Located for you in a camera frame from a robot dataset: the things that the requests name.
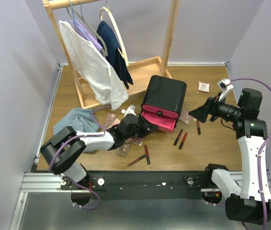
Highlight bright red lip gloss tube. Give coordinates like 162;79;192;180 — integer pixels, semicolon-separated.
178;132;188;150

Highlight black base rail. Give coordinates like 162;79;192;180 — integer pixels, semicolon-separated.
60;170;224;201

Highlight small pink square palette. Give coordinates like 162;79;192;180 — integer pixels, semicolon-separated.
198;81;210;92

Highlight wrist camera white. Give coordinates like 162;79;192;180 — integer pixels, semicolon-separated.
217;79;234;101
121;104;136;117

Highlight long clear eyeshadow palette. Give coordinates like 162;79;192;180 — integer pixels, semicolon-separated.
116;142;131;157

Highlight brown square palette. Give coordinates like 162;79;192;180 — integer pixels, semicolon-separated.
128;137;143;146

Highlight black drawer organizer box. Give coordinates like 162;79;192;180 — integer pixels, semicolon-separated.
141;75;187;119

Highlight purple shirt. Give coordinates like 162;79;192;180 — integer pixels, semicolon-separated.
73;19;106;57

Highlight red lip gloss tube front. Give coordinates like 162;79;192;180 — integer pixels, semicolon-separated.
144;145;151;165

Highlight aluminium frame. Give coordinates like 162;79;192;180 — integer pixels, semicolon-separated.
8;61;271;230

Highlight grey hanger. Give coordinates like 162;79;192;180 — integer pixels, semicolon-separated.
66;0;108;57

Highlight thin red lip liner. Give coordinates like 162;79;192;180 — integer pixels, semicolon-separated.
127;154;146;167

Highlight dark red lip gloss tube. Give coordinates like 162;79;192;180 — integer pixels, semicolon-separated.
173;129;183;146

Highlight square clear blush palette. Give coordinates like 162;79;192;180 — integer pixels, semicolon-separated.
179;110;193;125

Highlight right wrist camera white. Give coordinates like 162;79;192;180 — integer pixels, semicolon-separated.
217;79;234;101

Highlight pink eyeshadow palette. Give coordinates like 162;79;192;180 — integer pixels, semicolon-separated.
104;113;117;129

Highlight blue denim jeans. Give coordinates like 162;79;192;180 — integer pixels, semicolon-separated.
53;108;100;135

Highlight pink palette box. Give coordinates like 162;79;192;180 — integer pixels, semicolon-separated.
107;118;120;129

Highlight white shirt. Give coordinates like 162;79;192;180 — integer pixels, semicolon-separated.
59;21;129;110

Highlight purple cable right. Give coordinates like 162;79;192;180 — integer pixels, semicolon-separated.
202;78;271;230

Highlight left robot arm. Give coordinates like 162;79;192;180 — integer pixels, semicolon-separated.
40;114;158;189

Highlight cream hanger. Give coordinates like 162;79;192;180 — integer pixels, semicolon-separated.
99;7;129;67

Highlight blue hanger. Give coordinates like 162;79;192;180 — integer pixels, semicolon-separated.
69;0;90;41

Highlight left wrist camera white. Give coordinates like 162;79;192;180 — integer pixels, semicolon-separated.
121;104;136;117

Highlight red lip gloss tube right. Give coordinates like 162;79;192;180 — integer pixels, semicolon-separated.
196;120;201;135

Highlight pink drawer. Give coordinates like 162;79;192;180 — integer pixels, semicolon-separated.
141;111;177;132

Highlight purple cable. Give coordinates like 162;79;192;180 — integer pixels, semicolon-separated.
48;106;126;210
202;78;271;230

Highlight wooden clothes rack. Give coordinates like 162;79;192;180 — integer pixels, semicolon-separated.
42;0;180;109

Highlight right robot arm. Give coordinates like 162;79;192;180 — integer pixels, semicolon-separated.
189;88;271;228

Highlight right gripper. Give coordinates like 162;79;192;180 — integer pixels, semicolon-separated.
189;92;243;123

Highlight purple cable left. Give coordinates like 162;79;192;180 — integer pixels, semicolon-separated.
48;106;126;210

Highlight navy blue garment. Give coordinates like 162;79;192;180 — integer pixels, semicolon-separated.
96;21;133;90

